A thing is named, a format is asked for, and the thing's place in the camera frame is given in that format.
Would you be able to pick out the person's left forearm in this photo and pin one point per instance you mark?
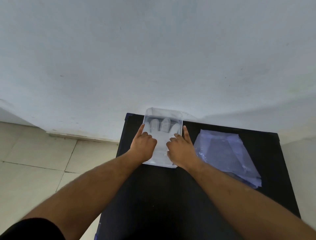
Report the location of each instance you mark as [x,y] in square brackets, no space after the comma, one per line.
[88,190]

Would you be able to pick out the black sleeve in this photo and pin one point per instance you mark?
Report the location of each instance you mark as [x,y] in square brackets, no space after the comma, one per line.
[32,230]

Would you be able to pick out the person's right hand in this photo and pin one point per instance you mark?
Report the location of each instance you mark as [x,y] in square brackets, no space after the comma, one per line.
[182,152]

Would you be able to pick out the person's left hand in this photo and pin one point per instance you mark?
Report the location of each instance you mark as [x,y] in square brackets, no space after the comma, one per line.
[142,148]

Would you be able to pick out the person's right forearm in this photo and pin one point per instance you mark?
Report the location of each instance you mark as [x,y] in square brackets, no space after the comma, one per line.
[242,202]

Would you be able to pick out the white glove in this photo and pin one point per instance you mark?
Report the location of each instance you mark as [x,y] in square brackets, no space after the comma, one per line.
[161,145]

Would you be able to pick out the clear plastic packaging bag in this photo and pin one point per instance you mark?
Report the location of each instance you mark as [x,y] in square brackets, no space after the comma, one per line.
[163,113]

